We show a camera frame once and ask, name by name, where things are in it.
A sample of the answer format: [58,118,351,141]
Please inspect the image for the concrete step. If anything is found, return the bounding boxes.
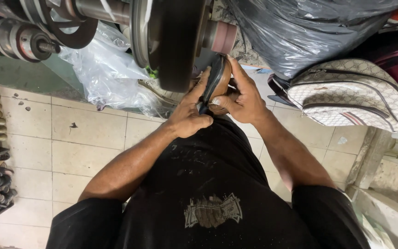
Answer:
[345,127,398,249]

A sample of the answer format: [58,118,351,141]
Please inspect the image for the large black plastic bag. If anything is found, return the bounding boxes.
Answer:
[224,0,398,81]

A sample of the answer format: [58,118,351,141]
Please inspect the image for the pink sanding drum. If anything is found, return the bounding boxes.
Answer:
[202,20,238,55]

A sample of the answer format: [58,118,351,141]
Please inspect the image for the clear plastic bag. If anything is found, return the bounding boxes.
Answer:
[57,21,173,119]

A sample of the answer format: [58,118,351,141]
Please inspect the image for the large black polishing wheel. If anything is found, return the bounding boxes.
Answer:
[129,0,211,93]

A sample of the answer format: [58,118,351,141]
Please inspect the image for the maroon bag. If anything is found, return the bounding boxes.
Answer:
[349,27,398,95]

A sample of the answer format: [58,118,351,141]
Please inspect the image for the dark bag with strap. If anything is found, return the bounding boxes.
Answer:
[267,73,298,107]

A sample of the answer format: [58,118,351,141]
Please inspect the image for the person's right hand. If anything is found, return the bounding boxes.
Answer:
[209,55,271,125]

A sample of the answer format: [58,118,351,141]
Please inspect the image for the steel machine shaft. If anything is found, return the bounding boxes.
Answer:
[0,0,132,25]

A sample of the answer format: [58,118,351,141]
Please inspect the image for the black printed t-shirt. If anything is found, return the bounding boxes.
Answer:
[46,116,371,249]

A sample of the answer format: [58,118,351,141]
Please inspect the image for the person's left hand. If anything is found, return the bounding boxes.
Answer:
[165,66,215,139]

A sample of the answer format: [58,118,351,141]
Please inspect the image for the green machine base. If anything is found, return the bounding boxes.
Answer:
[0,35,94,101]

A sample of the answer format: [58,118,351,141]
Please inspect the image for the metal spindle with black discs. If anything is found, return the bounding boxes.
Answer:
[0,14,62,63]

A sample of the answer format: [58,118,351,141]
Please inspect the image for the brown shoe with black sole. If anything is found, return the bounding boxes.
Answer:
[198,55,237,116]

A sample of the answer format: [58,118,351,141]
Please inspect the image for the beige patterned backpack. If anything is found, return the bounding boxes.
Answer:
[286,58,398,133]

